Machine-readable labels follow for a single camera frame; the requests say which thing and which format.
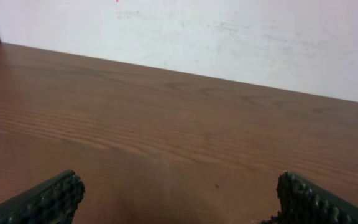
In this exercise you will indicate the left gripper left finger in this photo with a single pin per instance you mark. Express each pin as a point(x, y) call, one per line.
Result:
point(53, 201)

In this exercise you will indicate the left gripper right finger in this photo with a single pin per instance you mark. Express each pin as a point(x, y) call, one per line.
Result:
point(303, 202)

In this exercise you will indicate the white board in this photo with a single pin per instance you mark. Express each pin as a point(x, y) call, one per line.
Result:
point(307, 46)

